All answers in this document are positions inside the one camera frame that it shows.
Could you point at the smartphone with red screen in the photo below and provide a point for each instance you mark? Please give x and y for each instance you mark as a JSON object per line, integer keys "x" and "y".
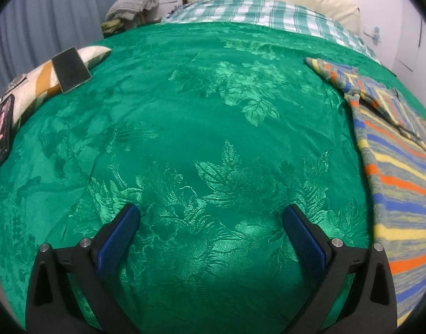
{"x": 2, "y": 128}

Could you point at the striped knitted sweater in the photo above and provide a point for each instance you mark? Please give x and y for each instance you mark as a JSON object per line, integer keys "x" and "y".
{"x": 400, "y": 188}

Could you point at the green checked blanket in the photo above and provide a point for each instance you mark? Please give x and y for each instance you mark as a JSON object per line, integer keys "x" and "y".
{"x": 268, "y": 12}

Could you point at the patterned small pillow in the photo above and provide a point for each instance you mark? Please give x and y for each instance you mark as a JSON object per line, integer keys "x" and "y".
{"x": 94, "y": 54}

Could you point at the yellow green cloth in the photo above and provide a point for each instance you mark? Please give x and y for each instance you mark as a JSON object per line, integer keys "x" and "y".
{"x": 112, "y": 26}

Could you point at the green floral bedspread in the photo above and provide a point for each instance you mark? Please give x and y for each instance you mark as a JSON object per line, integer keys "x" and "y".
{"x": 199, "y": 128}

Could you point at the black screen smartphone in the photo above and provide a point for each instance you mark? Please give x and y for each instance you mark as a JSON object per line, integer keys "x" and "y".
{"x": 72, "y": 69}

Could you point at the grey knitted cloth pile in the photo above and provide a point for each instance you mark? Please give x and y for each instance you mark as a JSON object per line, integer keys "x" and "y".
{"x": 129, "y": 5}

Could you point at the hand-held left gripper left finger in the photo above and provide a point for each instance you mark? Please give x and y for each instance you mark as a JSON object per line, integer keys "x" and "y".
{"x": 117, "y": 240}

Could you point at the small blue wall fixture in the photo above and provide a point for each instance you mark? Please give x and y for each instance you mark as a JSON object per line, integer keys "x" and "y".
{"x": 376, "y": 34}

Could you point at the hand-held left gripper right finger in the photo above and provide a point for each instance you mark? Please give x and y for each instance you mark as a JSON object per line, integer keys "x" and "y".
{"x": 305, "y": 241}

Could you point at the grey blue curtain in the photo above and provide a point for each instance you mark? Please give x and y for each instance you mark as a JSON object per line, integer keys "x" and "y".
{"x": 59, "y": 7}

